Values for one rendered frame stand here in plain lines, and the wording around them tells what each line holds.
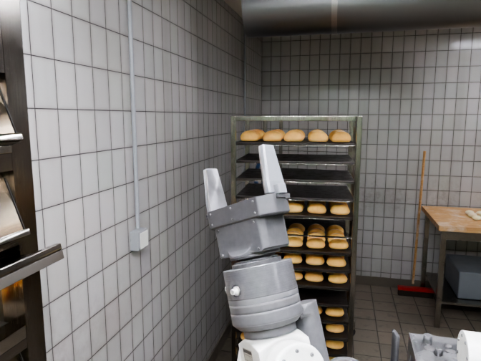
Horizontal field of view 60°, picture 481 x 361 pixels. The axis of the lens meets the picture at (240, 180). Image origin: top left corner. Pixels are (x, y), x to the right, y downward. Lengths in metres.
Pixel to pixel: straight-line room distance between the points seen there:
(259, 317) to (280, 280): 0.05
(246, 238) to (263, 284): 0.06
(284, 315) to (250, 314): 0.04
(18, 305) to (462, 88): 4.10
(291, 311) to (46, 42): 1.14
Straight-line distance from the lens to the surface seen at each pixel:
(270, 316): 0.50
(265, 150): 0.50
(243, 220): 0.51
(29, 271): 1.15
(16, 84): 1.32
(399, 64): 4.50
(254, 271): 0.49
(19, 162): 1.32
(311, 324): 0.55
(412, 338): 0.90
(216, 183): 0.58
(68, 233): 1.50
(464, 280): 4.12
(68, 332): 1.60
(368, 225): 4.59
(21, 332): 1.41
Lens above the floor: 1.78
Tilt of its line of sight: 9 degrees down
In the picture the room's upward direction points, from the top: straight up
